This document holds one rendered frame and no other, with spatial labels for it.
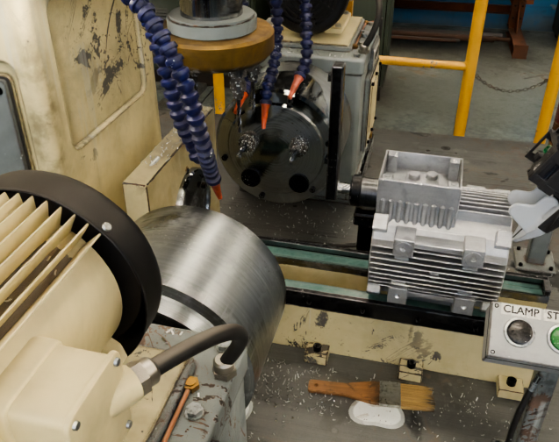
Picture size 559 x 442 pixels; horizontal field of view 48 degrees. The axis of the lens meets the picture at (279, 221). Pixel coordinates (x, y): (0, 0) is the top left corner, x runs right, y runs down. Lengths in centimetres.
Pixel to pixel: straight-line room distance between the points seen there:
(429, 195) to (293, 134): 37
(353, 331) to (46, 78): 62
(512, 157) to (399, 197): 94
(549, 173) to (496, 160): 94
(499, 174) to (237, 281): 112
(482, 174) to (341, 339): 79
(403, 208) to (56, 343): 64
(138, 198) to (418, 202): 41
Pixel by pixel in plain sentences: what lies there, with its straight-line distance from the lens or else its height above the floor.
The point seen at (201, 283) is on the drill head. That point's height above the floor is 115.
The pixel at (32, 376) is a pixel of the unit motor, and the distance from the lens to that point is 42.
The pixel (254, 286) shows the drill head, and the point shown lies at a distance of 78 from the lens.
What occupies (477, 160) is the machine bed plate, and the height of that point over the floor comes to 80.
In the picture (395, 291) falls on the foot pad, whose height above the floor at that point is 98.
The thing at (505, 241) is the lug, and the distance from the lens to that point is 96.
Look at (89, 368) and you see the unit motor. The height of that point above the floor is 131.
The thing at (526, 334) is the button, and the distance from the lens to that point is 83.
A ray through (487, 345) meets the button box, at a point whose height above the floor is 105.
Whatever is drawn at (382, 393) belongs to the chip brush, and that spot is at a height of 81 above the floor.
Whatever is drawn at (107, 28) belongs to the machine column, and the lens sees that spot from 108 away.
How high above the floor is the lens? 160
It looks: 33 degrees down
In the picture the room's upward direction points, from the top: straight up
